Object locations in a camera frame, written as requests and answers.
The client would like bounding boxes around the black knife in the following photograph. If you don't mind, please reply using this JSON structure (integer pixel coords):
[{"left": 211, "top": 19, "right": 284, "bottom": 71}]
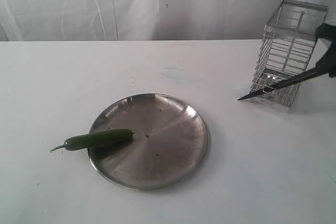
[{"left": 237, "top": 68, "right": 323, "bottom": 101}]

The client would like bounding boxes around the metal wire utensil holder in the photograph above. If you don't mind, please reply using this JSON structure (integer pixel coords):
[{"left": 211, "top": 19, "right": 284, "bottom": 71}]
[{"left": 250, "top": 0, "right": 329, "bottom": 111}]

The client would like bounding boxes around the green cucumber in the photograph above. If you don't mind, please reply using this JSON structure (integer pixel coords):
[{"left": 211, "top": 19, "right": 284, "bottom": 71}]
[{"left": 50, "top": 129, "right": 133, "bottom": 152}]

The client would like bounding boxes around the round stainless steel plate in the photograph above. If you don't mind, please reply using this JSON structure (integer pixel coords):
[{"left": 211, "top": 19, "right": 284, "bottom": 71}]
[{"left": 88, "top": 93, "right": 211, "bottom": 190}]

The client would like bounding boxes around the white backdrop curtain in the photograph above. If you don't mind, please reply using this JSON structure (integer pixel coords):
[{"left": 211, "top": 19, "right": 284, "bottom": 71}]
[{"left": 1, "top": 0, "right": 335, "bottom": 41}]

